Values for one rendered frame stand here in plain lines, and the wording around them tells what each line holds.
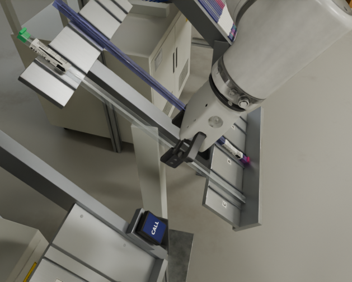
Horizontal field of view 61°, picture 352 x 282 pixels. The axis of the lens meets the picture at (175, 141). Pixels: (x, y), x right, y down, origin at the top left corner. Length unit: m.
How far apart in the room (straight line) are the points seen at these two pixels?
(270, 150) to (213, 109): 1.35
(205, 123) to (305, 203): 1.23
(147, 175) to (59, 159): 1.01
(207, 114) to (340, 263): 1.20
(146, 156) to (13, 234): 0.35
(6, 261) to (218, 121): 0.57
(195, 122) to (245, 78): 0.10
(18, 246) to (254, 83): 0.63
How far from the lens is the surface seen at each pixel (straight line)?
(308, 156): 1.79
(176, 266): 1.34
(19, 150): 0.48
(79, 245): 0.51
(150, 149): 0.70
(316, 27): 0.35
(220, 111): 0.41
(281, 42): 0.36
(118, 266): 0.54
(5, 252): 0.80
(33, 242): 0.80
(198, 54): 2.42
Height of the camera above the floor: 1.28
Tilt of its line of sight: 48 degrees down
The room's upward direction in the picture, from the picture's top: straight up
